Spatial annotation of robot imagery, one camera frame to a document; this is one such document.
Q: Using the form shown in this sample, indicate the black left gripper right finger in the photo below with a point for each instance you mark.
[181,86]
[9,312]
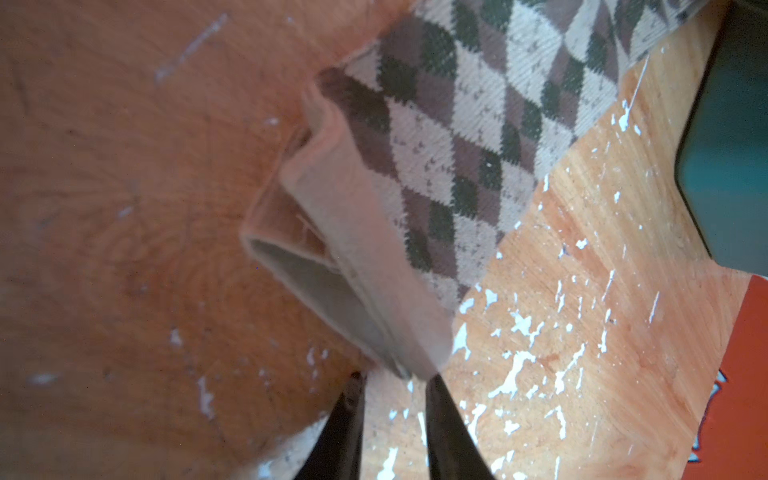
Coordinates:
[452,453]

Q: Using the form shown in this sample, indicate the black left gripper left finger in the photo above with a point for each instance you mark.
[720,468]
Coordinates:
[337,452]

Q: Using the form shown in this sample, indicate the olive argyle patterned sock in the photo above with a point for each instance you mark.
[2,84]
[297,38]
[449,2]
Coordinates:
[422,150]

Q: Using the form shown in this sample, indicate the green divided organizer tray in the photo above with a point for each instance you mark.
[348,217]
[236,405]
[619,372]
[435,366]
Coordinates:
[721,162]

